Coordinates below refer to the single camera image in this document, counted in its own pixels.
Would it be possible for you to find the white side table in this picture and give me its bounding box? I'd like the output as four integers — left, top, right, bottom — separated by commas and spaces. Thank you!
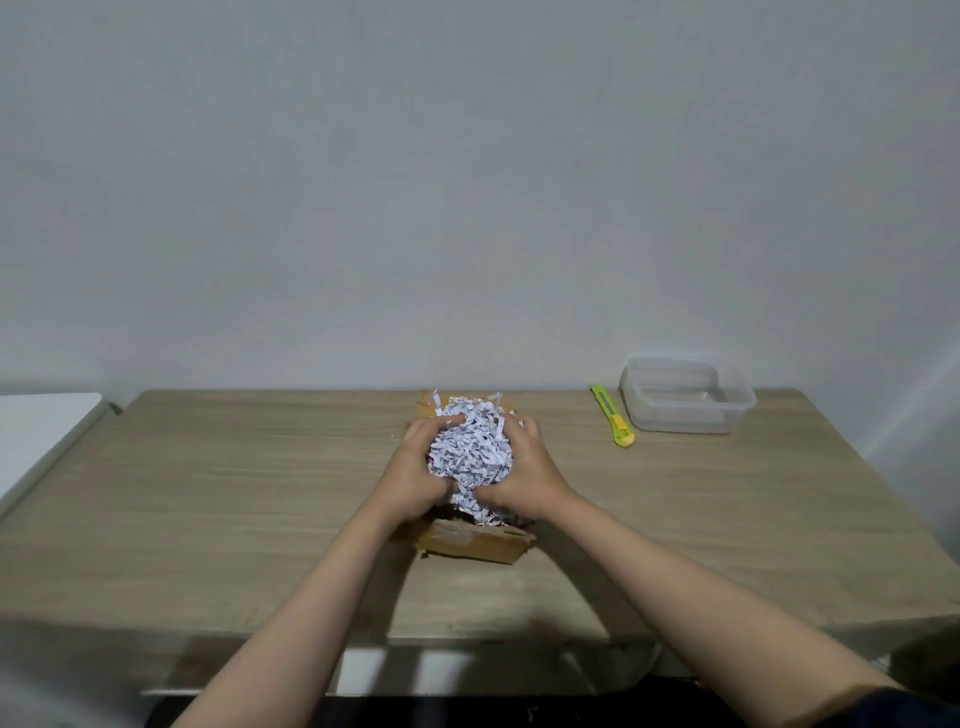
0, 392, 106, 519

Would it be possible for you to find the dark blue sleeve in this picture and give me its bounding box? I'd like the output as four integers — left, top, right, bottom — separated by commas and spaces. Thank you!
813, 686, 960, 728

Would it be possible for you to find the brown cardboard box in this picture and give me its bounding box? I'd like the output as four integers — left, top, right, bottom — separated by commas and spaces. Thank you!
405, 390, 538, 566

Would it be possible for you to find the person's left forearm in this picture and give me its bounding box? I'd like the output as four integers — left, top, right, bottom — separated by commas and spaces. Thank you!
171, 496, 412, 728

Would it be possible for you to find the green yellow utility knife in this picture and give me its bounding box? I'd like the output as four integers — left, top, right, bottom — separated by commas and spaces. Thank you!
589, 384, 636, 449

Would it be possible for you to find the person's right hand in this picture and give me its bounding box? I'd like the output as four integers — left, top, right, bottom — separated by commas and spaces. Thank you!
472, 416, 579, 522

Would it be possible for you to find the clear plastic food container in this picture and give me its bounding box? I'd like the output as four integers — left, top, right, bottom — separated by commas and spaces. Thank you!
618, 355, 758, 435

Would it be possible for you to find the person's right forearm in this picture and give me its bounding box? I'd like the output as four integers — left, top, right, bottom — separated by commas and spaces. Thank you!
549, 491, 901, 728

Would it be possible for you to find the bundle of white shredded paper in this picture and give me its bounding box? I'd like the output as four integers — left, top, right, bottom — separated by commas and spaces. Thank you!
426, 391, 525, 526

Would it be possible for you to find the person's left hand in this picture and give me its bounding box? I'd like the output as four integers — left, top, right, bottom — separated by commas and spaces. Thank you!
373, 414, 466, 525

